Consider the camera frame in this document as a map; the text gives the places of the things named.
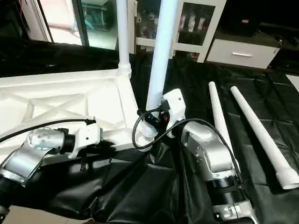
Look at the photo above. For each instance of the white plastic table top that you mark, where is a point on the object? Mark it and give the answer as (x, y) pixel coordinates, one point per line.
(70, 98)

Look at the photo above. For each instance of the white plastic table leg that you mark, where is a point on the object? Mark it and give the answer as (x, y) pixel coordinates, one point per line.
(123, 37)
(261, 135)
(218, 116)
(161, 56)

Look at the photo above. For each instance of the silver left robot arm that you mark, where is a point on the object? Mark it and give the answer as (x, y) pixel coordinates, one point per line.
(28, 156)

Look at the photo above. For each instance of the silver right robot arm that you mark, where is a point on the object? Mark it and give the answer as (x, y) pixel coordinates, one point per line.
(210, 158)

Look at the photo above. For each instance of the black table mat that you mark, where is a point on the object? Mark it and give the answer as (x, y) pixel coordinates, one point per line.
(140, 191)

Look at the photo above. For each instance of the white glass door cabinet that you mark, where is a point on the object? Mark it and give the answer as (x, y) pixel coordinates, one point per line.
(196, 25)

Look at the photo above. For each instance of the white drawer unit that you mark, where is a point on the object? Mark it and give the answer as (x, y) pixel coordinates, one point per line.
(243, 52)

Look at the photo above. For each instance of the teal plastic stool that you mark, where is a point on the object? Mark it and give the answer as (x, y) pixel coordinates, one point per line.
(96, 18)

